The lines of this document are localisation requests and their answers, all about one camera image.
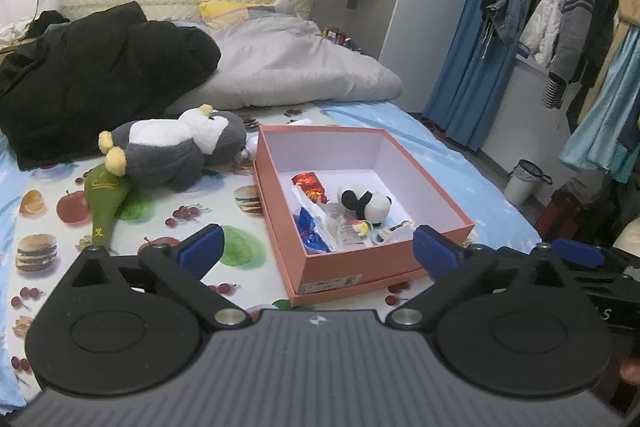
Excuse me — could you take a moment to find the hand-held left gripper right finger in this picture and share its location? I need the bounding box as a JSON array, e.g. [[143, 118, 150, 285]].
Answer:
[[387, 225, 568, 328]]

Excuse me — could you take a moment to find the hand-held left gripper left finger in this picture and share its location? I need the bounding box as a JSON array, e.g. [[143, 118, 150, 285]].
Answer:
[[70, 223, 253, 328]]

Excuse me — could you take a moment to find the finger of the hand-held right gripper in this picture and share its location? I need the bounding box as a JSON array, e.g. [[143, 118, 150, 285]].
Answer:
[[552, 238, 607, 271]]

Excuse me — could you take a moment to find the small panda plush toy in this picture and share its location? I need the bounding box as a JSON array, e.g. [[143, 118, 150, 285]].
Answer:
[[336, 186, 394, 228]]

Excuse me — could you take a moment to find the small doll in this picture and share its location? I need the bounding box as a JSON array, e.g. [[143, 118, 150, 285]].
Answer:
[[327, 212, 374, 251]]

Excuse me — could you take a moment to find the pink cardboard box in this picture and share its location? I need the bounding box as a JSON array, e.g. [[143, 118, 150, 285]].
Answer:
[[252, 124, 476, 308]]

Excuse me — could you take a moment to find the blue snack packet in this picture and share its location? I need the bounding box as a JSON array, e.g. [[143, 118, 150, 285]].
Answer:
[[292, 209, 334, 254]]

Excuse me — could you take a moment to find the red foil packet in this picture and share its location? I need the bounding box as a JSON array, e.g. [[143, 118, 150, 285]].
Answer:
[[291, 172, 329, 204]]

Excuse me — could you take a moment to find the red bag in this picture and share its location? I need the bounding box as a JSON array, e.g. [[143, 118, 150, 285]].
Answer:
[[537, 189, 574, 238]]

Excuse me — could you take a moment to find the white trash bin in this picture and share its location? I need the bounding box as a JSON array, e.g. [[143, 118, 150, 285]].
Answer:
[[504, 159, 553, 208]]

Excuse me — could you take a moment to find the grey penguin plush toy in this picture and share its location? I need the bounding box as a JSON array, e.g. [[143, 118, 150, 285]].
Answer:
[[98, 104, 249, 192]]

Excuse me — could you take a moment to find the green pear plush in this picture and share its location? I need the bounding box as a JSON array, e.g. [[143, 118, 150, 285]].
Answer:
[[82, 166, 135, 254]]

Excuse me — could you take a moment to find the light blue dress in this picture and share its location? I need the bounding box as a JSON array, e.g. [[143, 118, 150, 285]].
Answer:
[[559, 24, 640, 184]]

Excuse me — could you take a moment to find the blue curtain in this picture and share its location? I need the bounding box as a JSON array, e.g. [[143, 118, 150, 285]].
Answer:
[[422, 0, 553, 152]]

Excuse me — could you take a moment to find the black jacket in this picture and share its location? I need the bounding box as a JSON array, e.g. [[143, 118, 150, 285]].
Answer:
[[0, 1, 222, 170]]

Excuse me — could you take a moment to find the grey duvet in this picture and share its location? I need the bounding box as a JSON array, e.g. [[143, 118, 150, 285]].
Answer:
[[165, 2, 404, 110]]

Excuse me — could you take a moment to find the grey striped sweater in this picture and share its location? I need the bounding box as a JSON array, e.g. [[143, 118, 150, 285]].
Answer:
[[542, 0, 623, 110]]

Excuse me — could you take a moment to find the yellow patchwork pillow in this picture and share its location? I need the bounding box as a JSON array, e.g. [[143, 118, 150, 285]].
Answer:
[[198, 0, 301, 30]]

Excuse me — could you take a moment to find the white puffer jacket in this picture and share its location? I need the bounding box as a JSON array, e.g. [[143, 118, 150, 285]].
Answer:
[[517, 0, 583, 68]]

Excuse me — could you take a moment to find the row of small bottles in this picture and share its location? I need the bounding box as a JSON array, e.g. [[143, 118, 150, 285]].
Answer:
[[322, 24, 364, 53]]

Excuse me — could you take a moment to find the white patterned cloth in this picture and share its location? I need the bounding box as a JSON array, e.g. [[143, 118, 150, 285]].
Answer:
[[0, 19, 39, 50]]

